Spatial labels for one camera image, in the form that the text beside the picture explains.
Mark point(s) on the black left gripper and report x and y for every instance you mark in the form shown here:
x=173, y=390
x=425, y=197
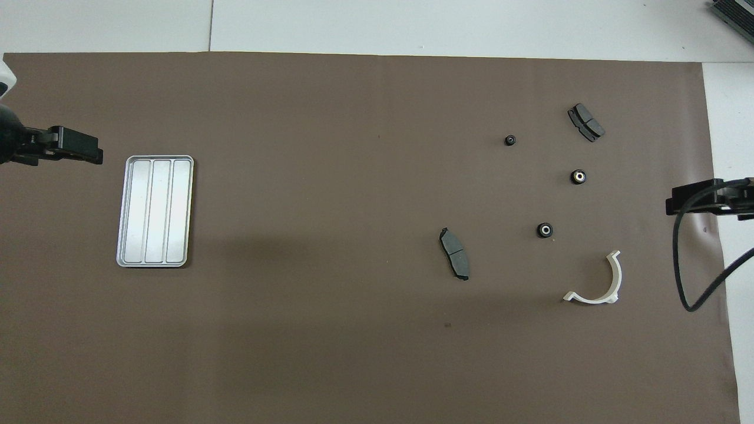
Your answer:
x=12, y=138

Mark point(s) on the stacked grey brake pads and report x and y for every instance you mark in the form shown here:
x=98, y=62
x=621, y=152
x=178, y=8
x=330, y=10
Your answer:
x=586, y=122

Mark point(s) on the brown paper table mat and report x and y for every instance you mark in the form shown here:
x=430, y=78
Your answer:
x=353, y=176

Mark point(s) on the dark ribbed metal device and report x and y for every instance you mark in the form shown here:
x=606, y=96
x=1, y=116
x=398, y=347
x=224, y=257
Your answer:
x=733, y=15

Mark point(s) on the single grey brake pad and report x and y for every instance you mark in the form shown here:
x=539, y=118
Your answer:
x=455, y=253

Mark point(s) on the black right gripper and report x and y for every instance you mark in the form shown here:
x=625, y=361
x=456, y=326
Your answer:
x=736, y=200

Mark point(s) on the black bearing gear silver centre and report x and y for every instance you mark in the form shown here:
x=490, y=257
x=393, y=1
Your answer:
x=545, y=229
x=578, y=176

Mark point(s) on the silver metal ribbed tray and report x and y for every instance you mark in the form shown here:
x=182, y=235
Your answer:
x=155, y=211

